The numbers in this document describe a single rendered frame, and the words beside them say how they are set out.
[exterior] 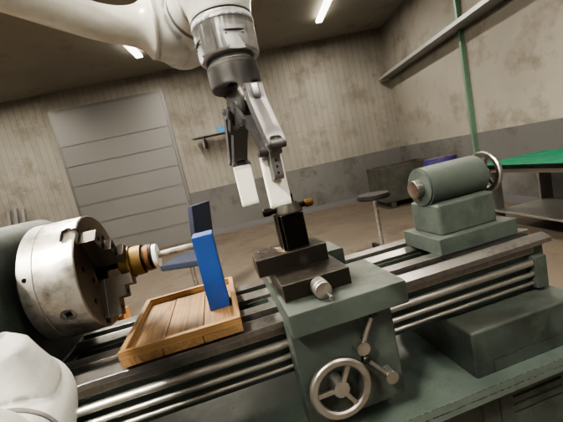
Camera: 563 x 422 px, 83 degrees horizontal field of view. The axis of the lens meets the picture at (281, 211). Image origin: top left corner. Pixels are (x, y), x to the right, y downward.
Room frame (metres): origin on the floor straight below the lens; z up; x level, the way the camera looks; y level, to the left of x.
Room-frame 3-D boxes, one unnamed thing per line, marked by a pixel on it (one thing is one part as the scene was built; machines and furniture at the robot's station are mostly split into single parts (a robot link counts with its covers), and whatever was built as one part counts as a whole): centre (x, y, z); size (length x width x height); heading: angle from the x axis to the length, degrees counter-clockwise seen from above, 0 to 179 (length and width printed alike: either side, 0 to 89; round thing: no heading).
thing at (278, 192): (0.43, 0.00, 1.24); 0.03 x 0.01 x 0.07; 112
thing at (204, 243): (0.94, 0.25, 1.00); 0.08 x 0.06 x 0.23; 11
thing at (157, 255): (0.93, 0.33, 1.08); 0.13 x 0.07 x 0.07; 101
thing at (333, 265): (0.98, -0.01, 0.95); 0.43 x 0.18 x 0.04; 11
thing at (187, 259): (3.48, 1.09, 0.53); 0.61 x 0.59 x 1.06; 95
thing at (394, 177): (6.54, -2.55, 0.40); 1.15 x 0.97 x 0.79; 93
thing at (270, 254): (0.91, 0.01, 1.00); 0.20 x 0.10 x 0.05; 101
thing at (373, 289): (0.97, -0.06, 0.90); 0.53 x 0.30 x 0.06; 11
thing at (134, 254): (0.91, 0.44, 1.08); 0.09 x 0.09 x 0.09; 11
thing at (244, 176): (0.56, 0.05, 1.23); 0.03 x 0.01 x 0.07; 112
